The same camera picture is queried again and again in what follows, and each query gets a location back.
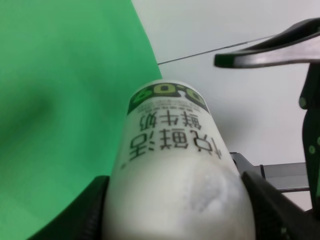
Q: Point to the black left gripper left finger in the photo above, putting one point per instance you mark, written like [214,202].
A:
[82,219]

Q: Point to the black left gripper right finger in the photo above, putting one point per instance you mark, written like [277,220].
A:
[275,216]

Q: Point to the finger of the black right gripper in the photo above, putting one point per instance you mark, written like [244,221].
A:
[298,44]

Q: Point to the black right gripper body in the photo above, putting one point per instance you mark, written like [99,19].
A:
[309,100]

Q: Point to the white plastic milk bottle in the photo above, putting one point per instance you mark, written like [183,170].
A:
[174,178]

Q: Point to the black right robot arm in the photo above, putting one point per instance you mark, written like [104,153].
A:
[291,177]

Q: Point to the green tablecloth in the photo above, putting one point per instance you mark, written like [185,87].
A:
[67,71]

